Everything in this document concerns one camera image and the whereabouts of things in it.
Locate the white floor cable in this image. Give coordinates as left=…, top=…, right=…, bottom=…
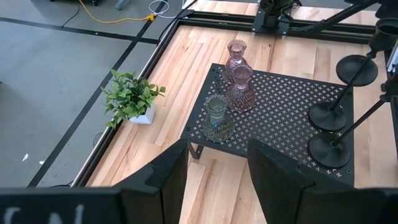
left=148, top=0, right=187, bottom=19

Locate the tall black candlestick holder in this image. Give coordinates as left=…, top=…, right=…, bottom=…
left=335, top=55, right=379, bottom=87

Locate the pink glass candle holder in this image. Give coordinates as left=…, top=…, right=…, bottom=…
left=222, top=39, right=249, bottom=85
left=226, top=64, right=257, bottom=113

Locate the green plant in white pot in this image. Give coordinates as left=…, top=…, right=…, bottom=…
left=101, top=68, right=167, bottom=130

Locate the black perforated metal shelf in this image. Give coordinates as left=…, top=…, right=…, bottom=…
left=180, top=63, right=356, bottom=187

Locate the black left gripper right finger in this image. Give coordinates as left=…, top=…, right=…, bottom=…
left=247, top=138, right=354, bottom=224

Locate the green glass candle holder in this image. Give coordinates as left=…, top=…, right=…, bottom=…
left=201, top=94, right=236, bottom=144

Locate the medium black candlestick holder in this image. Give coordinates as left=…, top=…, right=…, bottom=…
left=307, top=17, right=398, bottom=132

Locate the yellow extension cable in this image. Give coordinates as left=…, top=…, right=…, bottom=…
left=77, top=0, right=155, bottom=24

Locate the black aluminium table frame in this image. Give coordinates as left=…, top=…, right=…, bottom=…
left=71, top=0, right=398, bottom=188

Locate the short black candlestick holder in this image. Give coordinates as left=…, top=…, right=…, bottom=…
left=307, top=74, right=398, bottom=169

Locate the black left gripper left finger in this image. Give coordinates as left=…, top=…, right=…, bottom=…
left=115, top=139, right=190, bottom=224

